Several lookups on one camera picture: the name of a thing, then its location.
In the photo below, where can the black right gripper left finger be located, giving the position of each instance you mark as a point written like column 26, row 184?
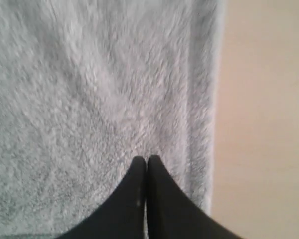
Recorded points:
column 121, row 216

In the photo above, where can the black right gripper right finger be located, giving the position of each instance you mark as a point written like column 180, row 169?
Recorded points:
column 171, row 214

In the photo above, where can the light blue fluffy towel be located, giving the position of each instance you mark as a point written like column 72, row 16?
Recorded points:
column 85, row 85

